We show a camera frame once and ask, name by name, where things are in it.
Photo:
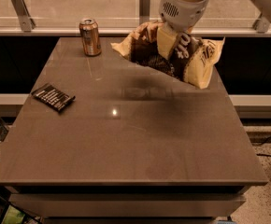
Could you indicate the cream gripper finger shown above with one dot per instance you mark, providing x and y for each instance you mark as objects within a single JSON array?
[{"x": 167, "y": 39}]

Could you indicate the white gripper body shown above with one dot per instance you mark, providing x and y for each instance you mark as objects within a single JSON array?
[{"x": 182, "y": 13}]

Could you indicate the brown yellow chip bag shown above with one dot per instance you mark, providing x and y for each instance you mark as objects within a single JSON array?
[{"x": 192, "y": 60}]

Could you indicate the orange soda can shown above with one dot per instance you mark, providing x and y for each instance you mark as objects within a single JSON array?
[{"x": 89, "y": 33}]

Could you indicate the black snack bar wrapper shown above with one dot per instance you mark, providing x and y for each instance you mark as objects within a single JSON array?
[{"x": 53, "y": 97}]

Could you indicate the glass railing panel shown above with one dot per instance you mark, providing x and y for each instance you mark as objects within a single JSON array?
[{"x": 68, "y": 13}]

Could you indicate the green object under table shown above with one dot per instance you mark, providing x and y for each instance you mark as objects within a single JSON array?
[{"x": 14, "y": 216}]

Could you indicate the middle metal railing bracket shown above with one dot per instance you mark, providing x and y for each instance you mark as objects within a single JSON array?
[{"x": 144, "y": 11}]

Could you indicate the metal railing bracket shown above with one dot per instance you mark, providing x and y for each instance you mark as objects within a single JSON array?
[
  {"x": 261, "y": 24},
  {"x": 144, "y": 11},
  {"x": 26, "y": 21}
]

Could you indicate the right metal railing bracket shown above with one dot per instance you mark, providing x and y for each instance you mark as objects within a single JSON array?
[{"x": 261, "y": 24}]

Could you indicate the left metal railing bracket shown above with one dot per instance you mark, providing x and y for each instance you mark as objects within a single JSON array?
[{"x": 26, "y": 21}]

